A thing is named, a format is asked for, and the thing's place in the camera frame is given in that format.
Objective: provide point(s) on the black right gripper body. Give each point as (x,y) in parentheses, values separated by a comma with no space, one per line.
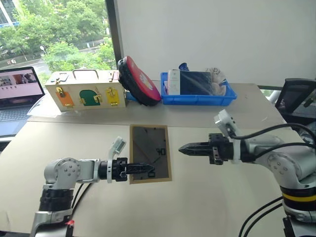
(220,150)

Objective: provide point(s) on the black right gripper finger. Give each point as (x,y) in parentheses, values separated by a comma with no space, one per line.
(195,152)
(197,145)

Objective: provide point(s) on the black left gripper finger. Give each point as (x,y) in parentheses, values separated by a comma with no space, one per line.
(138,171)
(139,166)

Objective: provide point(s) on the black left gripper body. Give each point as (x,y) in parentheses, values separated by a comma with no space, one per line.
(119,169)

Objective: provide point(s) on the wooden picture frame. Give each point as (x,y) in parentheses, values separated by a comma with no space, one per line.
(148,140)

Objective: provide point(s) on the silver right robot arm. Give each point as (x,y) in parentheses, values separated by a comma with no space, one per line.
(284,168)

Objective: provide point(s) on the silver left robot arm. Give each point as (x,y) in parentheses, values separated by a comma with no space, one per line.
(61,170)

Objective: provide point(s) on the blue plastic bin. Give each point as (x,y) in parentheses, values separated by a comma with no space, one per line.
(197,100)

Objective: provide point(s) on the dark blue flat pouch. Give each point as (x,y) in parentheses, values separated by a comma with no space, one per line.
(195,82)

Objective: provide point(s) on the white slim carton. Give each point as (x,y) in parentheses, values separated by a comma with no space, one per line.
(174,82)

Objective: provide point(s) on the white printed cloth bag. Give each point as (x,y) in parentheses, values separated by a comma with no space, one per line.
(218,81)

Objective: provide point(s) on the small blue object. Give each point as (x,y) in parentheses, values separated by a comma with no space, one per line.
(130,96)

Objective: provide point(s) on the small red tag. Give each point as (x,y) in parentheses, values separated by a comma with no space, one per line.
(71,223)

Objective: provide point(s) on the blue plastic piece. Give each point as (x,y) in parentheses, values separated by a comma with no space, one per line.
(184,66)

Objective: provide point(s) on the wooden latch lock box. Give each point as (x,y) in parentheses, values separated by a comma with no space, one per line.
(86,96)

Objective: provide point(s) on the red round black-rimmed pad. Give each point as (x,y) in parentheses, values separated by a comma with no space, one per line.
(142,81)

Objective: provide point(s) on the black monitor device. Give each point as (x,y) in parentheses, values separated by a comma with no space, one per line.
(296,98)

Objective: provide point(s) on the open laptop computer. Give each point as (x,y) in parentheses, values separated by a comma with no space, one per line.
(17,98)

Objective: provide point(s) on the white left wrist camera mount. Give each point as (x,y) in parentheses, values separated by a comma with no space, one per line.
(118,145)

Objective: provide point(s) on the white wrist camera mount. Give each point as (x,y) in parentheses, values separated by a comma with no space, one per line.
(225,121)
(118,145)

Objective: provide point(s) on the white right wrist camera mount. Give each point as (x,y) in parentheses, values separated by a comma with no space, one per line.
(225,121)

